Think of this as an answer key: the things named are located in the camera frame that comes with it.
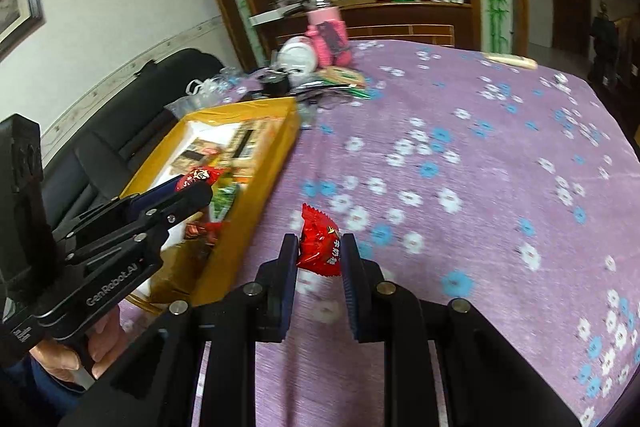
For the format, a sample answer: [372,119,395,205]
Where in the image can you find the yellow taped foam box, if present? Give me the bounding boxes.
[122,98,300,314]

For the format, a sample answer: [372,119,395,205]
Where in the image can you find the small red candy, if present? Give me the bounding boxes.
[296,204,341,277]
[176,166,226,192]

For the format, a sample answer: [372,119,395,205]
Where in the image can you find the purple floral tablecloth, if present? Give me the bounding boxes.
[243,41,639,426]

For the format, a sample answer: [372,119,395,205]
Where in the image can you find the yellow-edged cracker pack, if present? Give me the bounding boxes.
[170,139,222,176]

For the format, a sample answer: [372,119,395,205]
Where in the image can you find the orange-edged cracker pack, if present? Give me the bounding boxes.
[226,118,272,179]

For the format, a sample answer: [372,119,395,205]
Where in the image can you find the clear plastic bag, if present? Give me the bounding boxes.
[165,66,245,119]

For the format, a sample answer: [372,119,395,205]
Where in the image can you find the black small box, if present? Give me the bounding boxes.
[258,70,291,98]

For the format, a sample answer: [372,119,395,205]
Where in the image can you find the left hand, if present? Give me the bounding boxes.
[29,307,128,383]

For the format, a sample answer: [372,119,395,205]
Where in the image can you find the person in black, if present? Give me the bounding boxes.
[589,0,618,87]

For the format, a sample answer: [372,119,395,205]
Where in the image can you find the green yellow pea snack bag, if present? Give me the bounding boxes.
[208,182,240,222]

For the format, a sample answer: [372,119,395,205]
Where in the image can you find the white remote control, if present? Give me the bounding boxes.
[482,52,538,70]

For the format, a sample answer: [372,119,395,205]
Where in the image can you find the pink sleeved water bottle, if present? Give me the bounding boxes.
[305,0,352,68]

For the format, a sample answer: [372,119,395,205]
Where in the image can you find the white round device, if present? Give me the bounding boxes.
[277,36,318,86]

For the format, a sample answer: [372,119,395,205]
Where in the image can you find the black sofa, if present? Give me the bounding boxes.
[41,49,224,229]

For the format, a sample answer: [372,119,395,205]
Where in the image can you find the red black snack packet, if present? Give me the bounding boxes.
[183,221,224,247]

